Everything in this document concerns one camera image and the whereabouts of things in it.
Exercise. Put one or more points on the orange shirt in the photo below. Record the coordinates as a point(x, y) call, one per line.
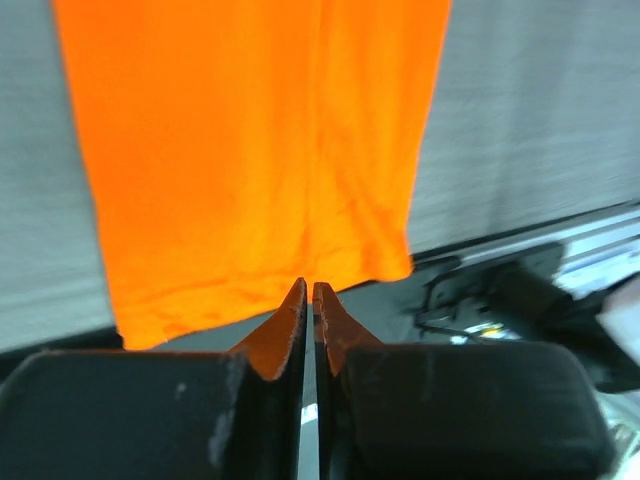
point(232, 147)

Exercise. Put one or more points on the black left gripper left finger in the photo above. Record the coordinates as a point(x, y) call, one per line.
point(257, 436)

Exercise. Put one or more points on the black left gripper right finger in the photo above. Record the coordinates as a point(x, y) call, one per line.
point(336, 333)

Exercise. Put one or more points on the aluminium frame rail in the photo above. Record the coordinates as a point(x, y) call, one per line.
point(578, 234)

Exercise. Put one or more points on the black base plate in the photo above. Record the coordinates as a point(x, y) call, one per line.
point(540, 293)

